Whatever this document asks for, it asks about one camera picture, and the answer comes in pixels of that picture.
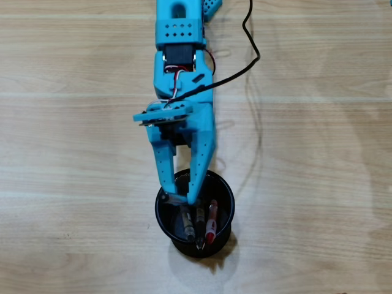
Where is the clear pen with grey grip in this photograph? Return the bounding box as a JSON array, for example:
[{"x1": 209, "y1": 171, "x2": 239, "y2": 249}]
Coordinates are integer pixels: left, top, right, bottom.
[{"x1": 179, "y1": 204, "x2": 196, "y2": 243}]

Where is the black mesh pen holder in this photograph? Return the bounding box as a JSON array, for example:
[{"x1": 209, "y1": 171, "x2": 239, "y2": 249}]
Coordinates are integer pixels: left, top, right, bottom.
[{"x1": 154, "y1": 167, "x2": 236, "y2": 258}]

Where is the black camera cable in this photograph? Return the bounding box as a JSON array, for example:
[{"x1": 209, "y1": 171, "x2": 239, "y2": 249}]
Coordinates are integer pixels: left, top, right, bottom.
[{"x1": 165, "y1": 0, "x2": 261, "y2": 108}]

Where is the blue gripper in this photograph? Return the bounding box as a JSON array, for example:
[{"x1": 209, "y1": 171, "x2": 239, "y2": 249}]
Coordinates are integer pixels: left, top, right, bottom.
[{"x1": 145, "y1": 102, "x2": 215, "y2": 205}]

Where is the blue wrist camera module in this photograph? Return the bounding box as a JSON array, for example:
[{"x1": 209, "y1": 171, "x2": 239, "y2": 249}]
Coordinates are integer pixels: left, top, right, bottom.
[{"x1": 132, "y1": 102, "x2": 194, "y2": 127}]

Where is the black retractable pen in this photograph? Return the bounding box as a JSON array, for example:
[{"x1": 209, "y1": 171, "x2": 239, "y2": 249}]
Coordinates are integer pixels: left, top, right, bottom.
[{"x1": 194, "y1": 198, "x2": 206, "y2": 251}]

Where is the red white black servo wire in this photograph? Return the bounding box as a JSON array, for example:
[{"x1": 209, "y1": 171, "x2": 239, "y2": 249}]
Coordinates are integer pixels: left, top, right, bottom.
[
  {"x1": 164, "y1": 66, "x2": 187, "y2": 107},
  {"x1": 203, "y1": 48, "x2": 217, "y2": 76}
]

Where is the clear stick pen black cap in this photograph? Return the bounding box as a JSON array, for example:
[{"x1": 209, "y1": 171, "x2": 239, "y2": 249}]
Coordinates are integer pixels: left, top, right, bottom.
[{"x1": 161, "y1": 192, "x2": 188, "y2": 205}]

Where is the red retractable pen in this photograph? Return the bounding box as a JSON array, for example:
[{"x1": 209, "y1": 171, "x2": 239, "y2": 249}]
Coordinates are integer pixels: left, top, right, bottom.
[{"x1": 204, "y1": 199, "x2": 219, "y2": 245}]

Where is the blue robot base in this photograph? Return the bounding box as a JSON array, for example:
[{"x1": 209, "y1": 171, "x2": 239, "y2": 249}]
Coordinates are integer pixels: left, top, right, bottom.
[{"x1": 200, "y1": 0, "x2": 223, "y2": 22}]

